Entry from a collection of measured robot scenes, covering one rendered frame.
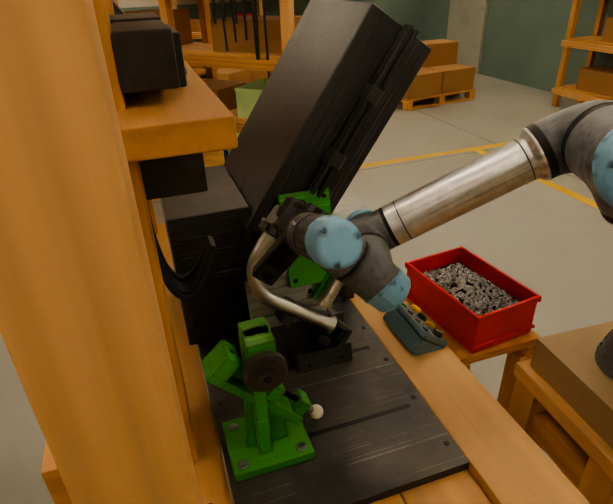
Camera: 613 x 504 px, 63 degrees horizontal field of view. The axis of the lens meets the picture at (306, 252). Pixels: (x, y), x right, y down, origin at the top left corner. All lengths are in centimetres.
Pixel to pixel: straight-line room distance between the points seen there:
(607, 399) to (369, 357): 48
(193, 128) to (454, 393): 78
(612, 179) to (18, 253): 67
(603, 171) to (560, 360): 57
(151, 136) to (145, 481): 36
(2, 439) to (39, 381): 222
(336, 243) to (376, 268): 9
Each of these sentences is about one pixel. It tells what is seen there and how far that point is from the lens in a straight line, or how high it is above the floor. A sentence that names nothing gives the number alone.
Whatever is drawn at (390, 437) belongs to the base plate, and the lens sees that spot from 103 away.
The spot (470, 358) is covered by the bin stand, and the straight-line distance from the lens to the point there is 139.
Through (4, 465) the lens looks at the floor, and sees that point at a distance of 248.
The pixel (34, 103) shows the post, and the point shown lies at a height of 163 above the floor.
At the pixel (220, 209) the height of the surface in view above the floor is 124.
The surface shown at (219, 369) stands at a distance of 83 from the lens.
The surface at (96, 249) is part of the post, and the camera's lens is 32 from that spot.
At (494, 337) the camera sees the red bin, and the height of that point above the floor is 83.
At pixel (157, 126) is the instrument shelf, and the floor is 154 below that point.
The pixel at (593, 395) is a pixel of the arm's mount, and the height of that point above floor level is 92.
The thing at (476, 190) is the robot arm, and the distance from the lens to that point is 86.
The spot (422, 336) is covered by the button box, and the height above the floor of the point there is 95.
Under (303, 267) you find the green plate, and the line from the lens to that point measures 110.
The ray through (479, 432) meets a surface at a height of 90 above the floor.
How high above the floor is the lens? 168
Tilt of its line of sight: 29 degrees down
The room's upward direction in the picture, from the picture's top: 2 degrees counter-clockwise
